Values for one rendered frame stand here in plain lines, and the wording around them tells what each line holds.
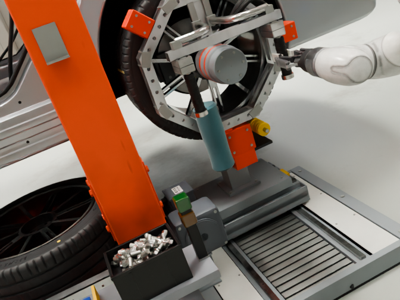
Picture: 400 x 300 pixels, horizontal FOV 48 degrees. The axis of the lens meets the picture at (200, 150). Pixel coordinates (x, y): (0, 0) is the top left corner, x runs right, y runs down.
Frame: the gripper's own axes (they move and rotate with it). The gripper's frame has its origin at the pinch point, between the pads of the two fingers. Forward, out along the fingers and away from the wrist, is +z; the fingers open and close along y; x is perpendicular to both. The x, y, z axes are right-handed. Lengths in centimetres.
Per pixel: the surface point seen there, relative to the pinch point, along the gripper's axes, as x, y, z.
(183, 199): -17, -55, -32
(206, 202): -42, -42, 6
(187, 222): -24, -56, -32
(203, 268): -38, -57, -35
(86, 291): -45, -92, -8
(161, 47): 10, -29, 46
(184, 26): 15, -17, 46
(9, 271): -33, -112, 5
